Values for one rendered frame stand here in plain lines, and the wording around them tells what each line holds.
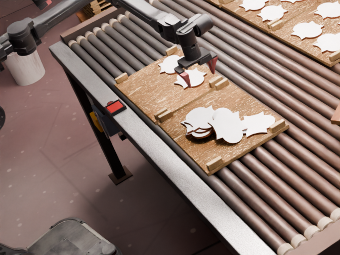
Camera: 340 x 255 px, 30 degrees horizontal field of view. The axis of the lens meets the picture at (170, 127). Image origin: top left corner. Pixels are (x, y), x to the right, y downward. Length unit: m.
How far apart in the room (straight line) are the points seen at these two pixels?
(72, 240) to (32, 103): 1.91
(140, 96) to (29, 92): 2.49
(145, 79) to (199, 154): 0.64
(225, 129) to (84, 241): 1.20
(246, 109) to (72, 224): 1.29
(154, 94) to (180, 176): 0.54
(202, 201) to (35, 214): 1.92
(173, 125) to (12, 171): 2.06
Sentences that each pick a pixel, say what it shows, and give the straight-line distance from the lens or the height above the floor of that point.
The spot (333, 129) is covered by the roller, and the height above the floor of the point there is 0.92.
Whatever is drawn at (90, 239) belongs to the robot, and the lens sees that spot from 3.20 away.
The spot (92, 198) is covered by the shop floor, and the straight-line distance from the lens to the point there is 3.80.
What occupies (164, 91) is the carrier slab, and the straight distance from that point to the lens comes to 2.67.
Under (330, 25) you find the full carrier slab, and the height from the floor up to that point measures 0.94.
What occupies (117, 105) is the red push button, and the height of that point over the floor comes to 0.93.
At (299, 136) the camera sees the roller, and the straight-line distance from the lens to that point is 2.27.
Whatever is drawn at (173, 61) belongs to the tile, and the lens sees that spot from 2.83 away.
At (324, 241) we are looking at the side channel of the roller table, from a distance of 1.88.
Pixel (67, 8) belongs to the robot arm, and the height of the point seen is 1.46.
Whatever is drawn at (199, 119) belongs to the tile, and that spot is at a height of 1.00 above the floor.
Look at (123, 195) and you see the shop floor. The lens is 3.72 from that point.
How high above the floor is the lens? 2.37
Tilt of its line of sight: 36 degrees down
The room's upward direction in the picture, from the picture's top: 21 degrees counter-clockwise
